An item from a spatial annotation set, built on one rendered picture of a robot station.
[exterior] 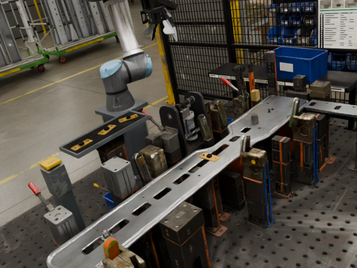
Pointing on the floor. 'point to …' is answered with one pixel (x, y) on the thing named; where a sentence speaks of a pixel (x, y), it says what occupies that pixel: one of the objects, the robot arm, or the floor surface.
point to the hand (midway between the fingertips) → (165, 40)
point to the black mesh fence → (236, 45)
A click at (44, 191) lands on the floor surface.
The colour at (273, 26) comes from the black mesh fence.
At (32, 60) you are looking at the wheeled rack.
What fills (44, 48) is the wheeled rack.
